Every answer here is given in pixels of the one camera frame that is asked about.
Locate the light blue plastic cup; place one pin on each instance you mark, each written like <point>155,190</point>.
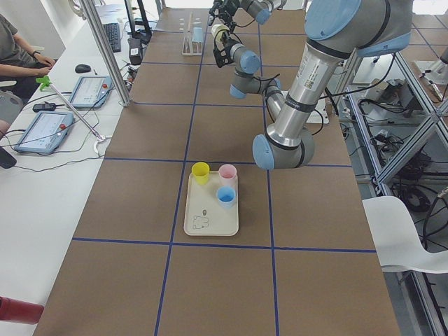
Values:
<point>197,35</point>

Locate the cream plastic tray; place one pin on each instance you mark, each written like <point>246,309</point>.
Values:
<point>204,215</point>

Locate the aluminium frame post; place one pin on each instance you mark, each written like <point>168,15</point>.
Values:
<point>105,50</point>

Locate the white wire cup rack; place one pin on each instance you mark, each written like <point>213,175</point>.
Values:
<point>186,26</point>

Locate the far teach pendant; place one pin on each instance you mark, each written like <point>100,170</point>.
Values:
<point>91,91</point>

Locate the yellow plastic cup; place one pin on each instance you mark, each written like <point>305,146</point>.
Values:
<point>200,172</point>

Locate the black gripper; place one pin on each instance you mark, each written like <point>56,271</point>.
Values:
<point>232,4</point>
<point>222,45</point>

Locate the red bottle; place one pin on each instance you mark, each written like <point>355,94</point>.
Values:
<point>17,311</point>

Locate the near teach pendant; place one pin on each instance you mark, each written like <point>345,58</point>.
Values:
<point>45,133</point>

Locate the black keyboard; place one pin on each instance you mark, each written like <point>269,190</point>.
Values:
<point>112,31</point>

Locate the black computer mouse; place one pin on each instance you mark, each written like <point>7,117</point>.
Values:
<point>82,68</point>

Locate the pink plastic cup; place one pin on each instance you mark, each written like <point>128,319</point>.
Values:
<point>227,174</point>

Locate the pale green plastic cup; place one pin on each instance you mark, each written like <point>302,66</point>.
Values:
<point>218,31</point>

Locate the white chair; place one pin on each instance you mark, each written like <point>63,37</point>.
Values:
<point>396,239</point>

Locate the seated person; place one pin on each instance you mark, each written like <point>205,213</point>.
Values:
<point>21,62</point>

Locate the teach pendant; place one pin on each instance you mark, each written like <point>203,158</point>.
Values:
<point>45,133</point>
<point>91,91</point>

